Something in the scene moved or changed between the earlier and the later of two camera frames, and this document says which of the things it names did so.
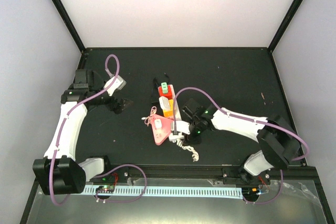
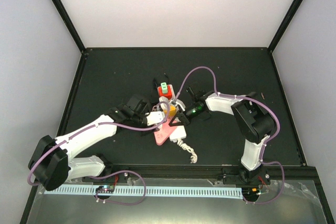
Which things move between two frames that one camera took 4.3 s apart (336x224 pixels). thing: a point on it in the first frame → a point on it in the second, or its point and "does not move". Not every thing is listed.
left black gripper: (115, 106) → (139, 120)
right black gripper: (194, 140) → (185, 119)
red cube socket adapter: (170, 94) does not move
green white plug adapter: (164, 87) does not move
